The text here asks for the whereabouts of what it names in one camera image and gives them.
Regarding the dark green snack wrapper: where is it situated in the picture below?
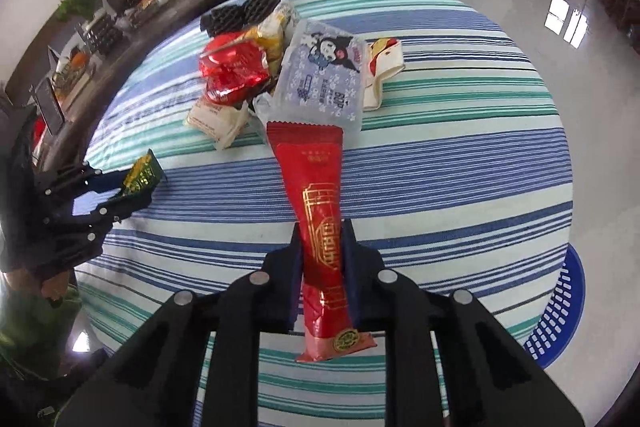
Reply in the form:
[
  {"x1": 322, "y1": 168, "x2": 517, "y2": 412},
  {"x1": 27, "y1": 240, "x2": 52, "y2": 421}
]
[{"x1": 120, "y1": 148, "x2": 165, "y2": 196}]

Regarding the shiny red bag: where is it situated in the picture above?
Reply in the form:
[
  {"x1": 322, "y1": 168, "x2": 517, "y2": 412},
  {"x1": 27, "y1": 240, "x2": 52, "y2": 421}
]
[{"x1": 198, "y1": 31, "x2": 271, "y2": 106}]

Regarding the long red snack wrapper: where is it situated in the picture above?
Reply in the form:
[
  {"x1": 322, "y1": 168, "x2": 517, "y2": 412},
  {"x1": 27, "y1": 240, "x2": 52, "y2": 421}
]
[{"x1": 267, "y1": 121, "x2": 375, "y2": 363}]

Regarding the white red paper wrapper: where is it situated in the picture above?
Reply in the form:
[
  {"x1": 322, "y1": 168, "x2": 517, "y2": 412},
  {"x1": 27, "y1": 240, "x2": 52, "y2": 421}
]
[{"x1": 363, "y1": 38, "x2": 405, "y2": 112}]

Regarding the green sleeve forearm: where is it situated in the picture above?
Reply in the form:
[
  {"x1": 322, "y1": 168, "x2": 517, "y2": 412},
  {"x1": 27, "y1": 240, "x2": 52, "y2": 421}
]
[{"x1": 1, "y1": 282, "x2": 81, "y2": 379}]

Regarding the person's left hand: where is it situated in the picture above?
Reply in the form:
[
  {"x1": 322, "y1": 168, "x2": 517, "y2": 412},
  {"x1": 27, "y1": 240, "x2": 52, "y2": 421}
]
[{"x1": 3, "y1": 269, "x2": 70, "y2": 303}]

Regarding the dark wooden coffee table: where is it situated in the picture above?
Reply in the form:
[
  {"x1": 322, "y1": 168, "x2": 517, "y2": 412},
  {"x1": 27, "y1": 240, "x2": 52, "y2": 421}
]
[{"x1": 37, "y1": 0, "x2": 227, "y2": 170}]

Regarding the fruit basket with oranges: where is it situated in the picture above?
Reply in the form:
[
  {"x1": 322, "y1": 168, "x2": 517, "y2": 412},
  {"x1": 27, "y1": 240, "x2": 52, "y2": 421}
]
[{"x1": 51, "y1": 46, "x2": 96, "y2": 102}]

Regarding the white cream snack packet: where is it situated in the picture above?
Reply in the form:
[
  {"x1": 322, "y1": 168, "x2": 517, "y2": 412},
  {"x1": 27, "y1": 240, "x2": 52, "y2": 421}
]
[{"x1": 186, "y1": 95, "x2": 248, "y2": 150}]

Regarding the black stacked cup rack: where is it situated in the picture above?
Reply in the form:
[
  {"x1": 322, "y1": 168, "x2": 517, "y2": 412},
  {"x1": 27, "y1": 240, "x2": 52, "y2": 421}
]
[{"x1": 78, "y1": 12, "x2": 124, "y2": 57}]

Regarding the green potted plant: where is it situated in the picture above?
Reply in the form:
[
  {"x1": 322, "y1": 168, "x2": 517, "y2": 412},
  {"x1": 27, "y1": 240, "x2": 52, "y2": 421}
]
[{"x1": 55, "y1": 0, "x2": 96, "y2": 22}]

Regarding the striped blue green tablecloth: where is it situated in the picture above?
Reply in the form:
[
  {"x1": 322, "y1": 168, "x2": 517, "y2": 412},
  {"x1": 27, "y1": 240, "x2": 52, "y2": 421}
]
[{"x1": 74, "y1": 0, "x2": 575, "y2": 427}]

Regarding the black foam fruit net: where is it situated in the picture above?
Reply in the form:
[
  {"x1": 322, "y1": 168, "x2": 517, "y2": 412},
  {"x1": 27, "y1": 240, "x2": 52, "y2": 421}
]
[{"x1": 200, "y1": 0, "x2": 281, "y2": 38}]

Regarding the yellow chip bag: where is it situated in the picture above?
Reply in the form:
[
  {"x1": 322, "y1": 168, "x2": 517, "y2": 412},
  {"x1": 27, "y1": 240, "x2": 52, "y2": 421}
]
[{"x1": 244, "y1": 1, "x2": 300, "y2": 76}]

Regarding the clear wet wipes pack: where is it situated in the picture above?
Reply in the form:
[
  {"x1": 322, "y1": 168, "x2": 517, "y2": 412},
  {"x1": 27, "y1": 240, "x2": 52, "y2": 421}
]
[{"x1": 254, "y1": 20, "x2": 369, "y2": 134}]

